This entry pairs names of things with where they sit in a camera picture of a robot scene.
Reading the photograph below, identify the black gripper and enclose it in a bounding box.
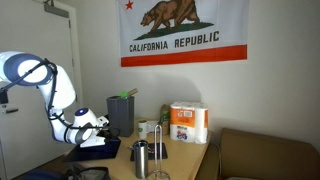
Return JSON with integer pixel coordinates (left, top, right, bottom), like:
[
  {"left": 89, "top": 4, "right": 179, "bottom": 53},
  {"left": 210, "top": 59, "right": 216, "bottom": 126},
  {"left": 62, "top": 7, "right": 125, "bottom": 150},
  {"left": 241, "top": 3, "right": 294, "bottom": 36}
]
[{"left": 98, "top": 127, "right": 120, "bottom": 142}]

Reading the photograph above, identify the gray plastic trash bin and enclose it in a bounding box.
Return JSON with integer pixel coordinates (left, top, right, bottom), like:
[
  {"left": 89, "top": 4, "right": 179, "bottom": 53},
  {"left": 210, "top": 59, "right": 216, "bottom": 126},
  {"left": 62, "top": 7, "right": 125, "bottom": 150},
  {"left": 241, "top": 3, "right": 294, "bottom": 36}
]
[{"left": 105, "top": 95, "right": 136, "bottom": 138}]

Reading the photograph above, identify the white mug with green print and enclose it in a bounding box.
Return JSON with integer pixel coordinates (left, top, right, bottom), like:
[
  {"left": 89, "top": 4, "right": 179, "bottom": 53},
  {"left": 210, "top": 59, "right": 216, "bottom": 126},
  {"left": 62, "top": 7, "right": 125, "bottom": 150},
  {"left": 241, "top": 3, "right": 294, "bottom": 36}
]
[{"left": 137, "top": 118, "right": 150, "bottom": 141}]

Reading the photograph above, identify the stainless steel tumbler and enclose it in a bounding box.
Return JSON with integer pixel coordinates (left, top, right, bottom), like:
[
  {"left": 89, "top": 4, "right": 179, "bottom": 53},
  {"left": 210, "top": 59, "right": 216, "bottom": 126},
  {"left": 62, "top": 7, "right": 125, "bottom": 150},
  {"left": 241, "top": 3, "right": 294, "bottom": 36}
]
[{"left": 132, "top": 139, "right": 150, "bottom": 180}]

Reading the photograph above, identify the green round lid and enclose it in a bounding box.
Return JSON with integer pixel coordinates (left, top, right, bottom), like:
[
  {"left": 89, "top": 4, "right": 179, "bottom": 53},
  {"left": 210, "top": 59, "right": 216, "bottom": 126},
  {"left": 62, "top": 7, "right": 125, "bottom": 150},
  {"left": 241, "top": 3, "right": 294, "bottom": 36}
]
[{"left": 118, "top": 90, "right": 130, "bottom": 100}]

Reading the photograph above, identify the black and blue backpack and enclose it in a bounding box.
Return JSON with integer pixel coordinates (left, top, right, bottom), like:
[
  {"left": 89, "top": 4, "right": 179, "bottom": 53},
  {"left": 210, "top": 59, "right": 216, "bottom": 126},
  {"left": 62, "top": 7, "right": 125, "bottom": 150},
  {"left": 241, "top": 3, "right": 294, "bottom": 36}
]
[{"left": 21, "top": 166, "right": 112, "bottom": 180}]

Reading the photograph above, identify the brown cardboard tube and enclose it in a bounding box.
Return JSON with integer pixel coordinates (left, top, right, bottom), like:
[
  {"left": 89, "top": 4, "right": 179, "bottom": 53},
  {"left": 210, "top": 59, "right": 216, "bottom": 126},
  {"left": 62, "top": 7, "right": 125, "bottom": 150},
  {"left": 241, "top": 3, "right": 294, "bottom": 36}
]
[{"left": 126, "top": 87, "right": 139, "bottom": 98}]

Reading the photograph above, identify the metal paper towel holder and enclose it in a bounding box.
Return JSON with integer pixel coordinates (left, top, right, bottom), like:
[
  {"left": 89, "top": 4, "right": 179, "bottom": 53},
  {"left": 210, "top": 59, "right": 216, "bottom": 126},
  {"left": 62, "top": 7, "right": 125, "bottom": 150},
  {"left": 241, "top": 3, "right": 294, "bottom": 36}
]
[{"left": 146, "top": 124, "right": 172, "bottom": 180}]

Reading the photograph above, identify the green plastic bottle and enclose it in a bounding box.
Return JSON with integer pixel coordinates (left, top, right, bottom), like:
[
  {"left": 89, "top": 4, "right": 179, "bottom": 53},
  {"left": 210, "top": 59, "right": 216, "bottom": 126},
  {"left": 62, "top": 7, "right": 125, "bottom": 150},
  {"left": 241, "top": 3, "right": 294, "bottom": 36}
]
[{"left": 159, "top": 110, "right": 171, "bottom": 136}]

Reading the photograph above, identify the black book with utensils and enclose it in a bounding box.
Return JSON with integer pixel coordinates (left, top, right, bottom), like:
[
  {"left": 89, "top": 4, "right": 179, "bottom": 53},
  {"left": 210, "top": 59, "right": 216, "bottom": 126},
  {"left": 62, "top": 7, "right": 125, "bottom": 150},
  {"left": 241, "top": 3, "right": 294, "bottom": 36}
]
[{"left": 129, "top": 142, "right": 169, "bottom": 163}]

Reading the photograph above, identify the light wooden desk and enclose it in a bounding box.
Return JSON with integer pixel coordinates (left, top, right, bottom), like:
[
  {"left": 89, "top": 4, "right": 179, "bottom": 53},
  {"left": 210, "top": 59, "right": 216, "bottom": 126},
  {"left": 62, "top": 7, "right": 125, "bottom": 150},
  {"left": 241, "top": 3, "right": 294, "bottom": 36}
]
[{"left": 65, "top": 119, "right": 213, "bottom": 180}]

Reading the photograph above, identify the orange paper towel pack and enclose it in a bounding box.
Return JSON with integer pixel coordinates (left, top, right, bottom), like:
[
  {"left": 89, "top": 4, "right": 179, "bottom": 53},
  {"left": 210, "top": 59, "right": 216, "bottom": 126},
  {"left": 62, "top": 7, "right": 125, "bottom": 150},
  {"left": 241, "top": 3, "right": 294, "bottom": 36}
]
[{"left": 168, "top": 100, "right": 210, "bottom": 145}]

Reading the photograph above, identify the white door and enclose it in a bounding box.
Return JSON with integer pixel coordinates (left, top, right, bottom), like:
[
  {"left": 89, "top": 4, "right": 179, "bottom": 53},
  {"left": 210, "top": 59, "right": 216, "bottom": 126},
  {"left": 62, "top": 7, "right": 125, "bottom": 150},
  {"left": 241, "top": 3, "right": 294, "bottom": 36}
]
[{"left": 0, "top": 0, "right": 85, "bottom": 180}]

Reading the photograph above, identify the gray door closer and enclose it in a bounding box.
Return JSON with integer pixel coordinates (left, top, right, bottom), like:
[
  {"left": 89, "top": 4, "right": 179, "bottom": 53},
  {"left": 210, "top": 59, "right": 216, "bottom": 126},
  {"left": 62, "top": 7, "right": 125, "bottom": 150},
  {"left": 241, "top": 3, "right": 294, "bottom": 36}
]
[{"left": 42, "top": 0, "right": 71, "bottom": 20}]

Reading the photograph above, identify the California Republic flag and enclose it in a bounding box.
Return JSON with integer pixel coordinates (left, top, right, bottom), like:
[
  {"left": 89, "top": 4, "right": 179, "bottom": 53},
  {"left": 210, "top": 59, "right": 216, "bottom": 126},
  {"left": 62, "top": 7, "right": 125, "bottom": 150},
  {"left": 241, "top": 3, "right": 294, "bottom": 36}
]
[{"left": 115, "top": 0, "right": 251, "bottom": 69}]

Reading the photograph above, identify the brown couch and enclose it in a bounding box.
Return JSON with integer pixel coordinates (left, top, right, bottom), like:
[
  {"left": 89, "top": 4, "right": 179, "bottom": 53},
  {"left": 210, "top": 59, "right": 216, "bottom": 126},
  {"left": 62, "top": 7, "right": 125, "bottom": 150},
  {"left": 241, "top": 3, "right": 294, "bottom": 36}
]
[{"left": 194, "top": 127, "right": 320, "bottom": 180}]

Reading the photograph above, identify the metal door handle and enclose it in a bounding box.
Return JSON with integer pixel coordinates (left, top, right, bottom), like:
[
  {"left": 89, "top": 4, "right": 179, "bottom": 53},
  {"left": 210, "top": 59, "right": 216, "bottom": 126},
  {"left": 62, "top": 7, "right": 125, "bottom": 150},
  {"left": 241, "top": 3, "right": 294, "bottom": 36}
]
[{"left": 0, "top": 102, "right": 20, "bottom": 115}]

